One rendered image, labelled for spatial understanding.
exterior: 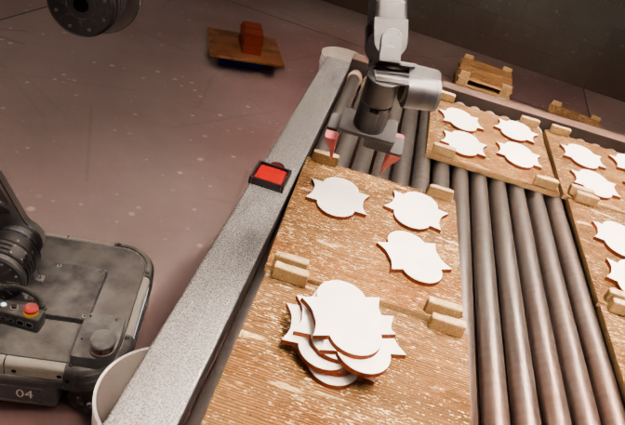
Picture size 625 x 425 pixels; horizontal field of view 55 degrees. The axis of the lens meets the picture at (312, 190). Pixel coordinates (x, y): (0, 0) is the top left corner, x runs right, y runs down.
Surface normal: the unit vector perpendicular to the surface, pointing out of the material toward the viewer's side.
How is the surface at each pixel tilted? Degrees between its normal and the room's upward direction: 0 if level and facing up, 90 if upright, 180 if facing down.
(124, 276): 0
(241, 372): 0
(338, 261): 0
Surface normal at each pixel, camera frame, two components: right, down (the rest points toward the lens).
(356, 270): 0.23, -0.82
